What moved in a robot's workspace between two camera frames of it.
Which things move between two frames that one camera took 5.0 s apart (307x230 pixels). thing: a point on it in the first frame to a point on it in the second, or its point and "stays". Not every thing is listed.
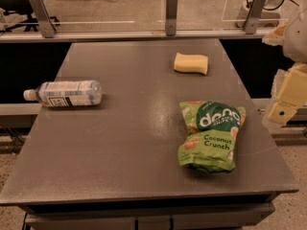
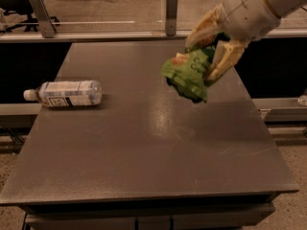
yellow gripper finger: x=289 y=93 to x=229 y=52
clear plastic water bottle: x=65 y=93 stays
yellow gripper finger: x=275 y=37 to x=207 y=28
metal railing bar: x=15 y=37 stays
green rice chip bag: x=210 y=147 to x=187 y=71
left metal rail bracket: x=42 y=13 stays
